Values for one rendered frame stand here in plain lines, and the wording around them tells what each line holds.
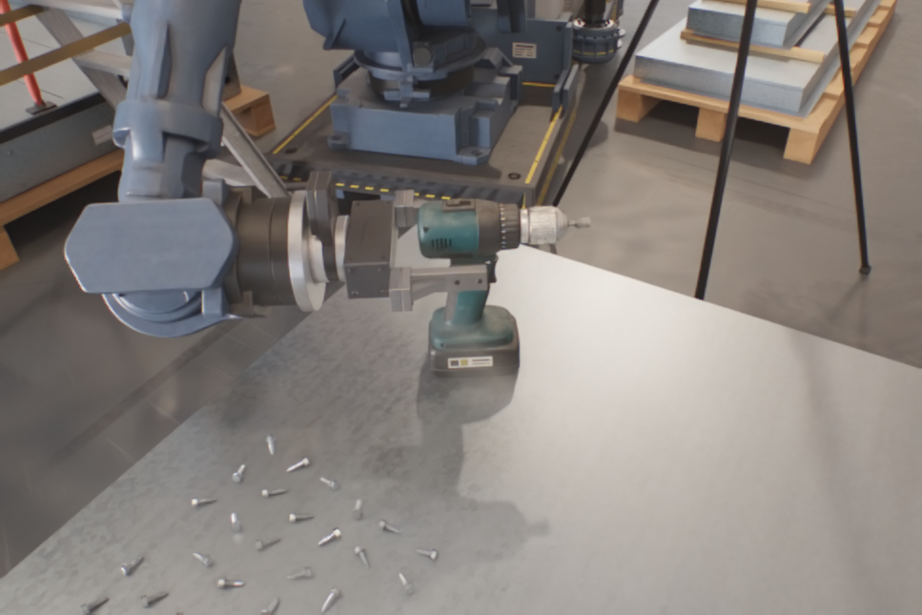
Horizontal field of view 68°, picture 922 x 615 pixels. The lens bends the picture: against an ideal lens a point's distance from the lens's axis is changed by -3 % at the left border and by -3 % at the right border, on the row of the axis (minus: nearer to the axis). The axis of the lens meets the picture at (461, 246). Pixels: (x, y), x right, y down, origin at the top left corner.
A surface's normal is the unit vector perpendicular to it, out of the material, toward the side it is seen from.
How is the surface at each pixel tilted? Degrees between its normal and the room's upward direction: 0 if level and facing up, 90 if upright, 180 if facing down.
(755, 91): 90
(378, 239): 0
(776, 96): 90
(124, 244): 47
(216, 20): 71
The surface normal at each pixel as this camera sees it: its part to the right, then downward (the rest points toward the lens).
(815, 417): -0.04, -0.82
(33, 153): 0.82, 0.30
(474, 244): 0.07, 0.58
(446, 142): -0.29, 0.55
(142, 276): 0.00, -0.14
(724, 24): -0.57, 0.48
